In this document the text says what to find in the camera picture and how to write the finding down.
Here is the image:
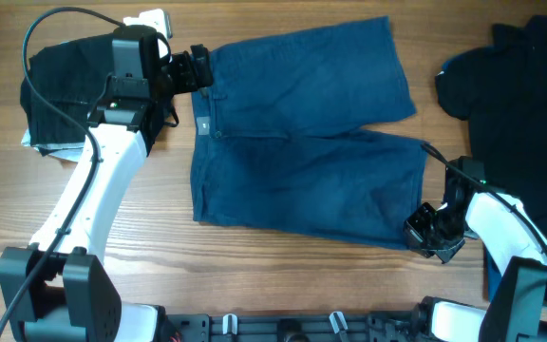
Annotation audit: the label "black folded garment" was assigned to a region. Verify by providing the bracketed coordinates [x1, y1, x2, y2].
[19, 32, 170, 157]

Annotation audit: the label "black polo shirt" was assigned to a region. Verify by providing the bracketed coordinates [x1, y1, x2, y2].
[435, 15, 547, 237]

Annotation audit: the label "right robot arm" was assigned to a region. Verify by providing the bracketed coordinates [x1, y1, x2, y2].
[404, 157, 547, 341]

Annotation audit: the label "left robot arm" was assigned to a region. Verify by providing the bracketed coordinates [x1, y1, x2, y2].
[0, 24, 213, 341]

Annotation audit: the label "blue denim shorts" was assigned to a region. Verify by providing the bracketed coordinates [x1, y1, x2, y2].
[190, 16, 426, 249]

